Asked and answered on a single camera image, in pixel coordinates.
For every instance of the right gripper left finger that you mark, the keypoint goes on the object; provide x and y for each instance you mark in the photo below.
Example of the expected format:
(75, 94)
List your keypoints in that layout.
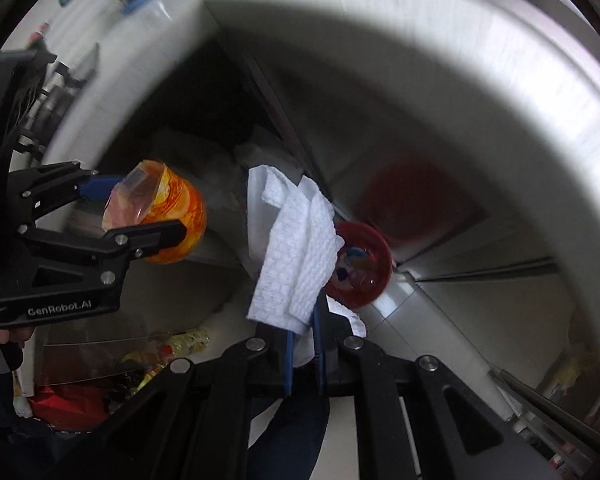
(253, 372)

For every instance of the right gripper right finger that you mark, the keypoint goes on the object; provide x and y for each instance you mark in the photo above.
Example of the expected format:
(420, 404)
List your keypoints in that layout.
(350, 365)

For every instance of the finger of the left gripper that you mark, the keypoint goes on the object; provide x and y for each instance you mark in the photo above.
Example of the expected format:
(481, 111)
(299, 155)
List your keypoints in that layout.
(98, 188)
(142, 241)

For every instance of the orange plastic wrapper cup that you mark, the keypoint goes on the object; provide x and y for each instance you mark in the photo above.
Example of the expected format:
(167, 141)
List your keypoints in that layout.
(151, 193)

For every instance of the white paper towel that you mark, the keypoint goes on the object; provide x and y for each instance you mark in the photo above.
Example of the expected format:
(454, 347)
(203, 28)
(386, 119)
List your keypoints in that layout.
(293, 241)

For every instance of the red plastic trash bin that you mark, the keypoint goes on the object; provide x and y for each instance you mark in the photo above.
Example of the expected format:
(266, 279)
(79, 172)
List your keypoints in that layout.
(363, 268)

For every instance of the person left hand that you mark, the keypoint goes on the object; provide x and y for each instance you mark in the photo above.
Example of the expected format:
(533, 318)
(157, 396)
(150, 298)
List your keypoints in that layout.
(19, 335)

